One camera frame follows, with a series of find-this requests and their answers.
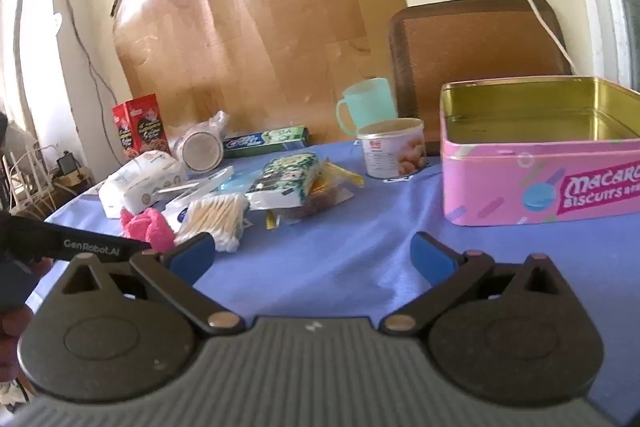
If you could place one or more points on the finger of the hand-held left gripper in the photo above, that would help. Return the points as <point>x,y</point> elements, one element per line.
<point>137,249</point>

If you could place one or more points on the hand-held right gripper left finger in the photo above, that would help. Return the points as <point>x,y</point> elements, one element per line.
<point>192,253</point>

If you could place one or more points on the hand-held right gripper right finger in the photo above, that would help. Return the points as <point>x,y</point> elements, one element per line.
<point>430,254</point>

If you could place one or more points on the pink fluffy cloth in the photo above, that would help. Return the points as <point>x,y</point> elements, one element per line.
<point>145,227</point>

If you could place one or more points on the pink biscuit tin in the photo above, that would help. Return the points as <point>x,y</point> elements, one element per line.
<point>500,187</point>

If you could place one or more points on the person's left hand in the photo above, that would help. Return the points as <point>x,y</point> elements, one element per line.
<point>12,337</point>

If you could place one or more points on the cotton swab pack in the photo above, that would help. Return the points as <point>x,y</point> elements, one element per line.
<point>215,214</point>

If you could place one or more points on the white router with antennas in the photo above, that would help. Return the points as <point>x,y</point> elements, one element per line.
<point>25,187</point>

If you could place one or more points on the wooden block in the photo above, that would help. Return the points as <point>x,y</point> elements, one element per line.
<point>75,181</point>

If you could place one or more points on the large white tissue pack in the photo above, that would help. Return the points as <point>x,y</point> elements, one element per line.
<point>140,179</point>

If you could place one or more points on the clear blue blister pack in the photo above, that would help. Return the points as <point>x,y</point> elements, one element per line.
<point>225,179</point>

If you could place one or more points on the black power adapter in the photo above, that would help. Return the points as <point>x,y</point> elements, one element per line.
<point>67,163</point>

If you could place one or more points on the blue tablecloth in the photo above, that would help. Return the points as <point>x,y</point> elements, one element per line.
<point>325,247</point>

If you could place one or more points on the white nut can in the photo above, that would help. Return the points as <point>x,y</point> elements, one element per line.
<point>390,152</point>

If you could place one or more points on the yellow sachet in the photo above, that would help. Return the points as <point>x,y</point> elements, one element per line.
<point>345,177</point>

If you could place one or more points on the green patterned tissue pack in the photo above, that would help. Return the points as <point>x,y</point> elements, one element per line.
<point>285,179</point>

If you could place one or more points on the clear snack packet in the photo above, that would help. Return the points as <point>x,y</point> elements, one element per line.
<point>320,204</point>

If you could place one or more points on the red snack tin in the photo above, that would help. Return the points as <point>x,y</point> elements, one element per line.
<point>142,127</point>

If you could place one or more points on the green toothpaste box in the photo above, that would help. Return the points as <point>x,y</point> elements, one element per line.
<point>265,141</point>

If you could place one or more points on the mint green plastic mug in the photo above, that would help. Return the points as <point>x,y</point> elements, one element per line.
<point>370,104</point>

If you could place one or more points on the brown cardboard sheet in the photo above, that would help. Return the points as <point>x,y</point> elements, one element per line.
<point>250,32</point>

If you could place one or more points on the white curtain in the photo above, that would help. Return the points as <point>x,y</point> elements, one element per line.
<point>20,7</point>

